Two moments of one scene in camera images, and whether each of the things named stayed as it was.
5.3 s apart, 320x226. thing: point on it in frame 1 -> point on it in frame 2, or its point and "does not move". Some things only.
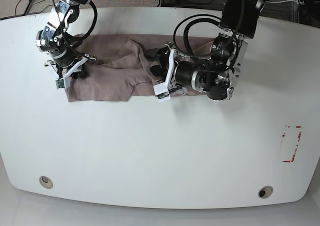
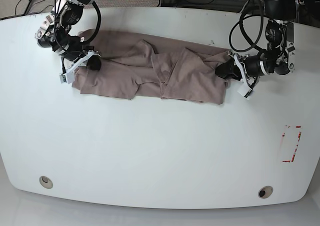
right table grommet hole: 265,192 does not move
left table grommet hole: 46,182 does not move
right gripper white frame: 162,92 -> 229,69
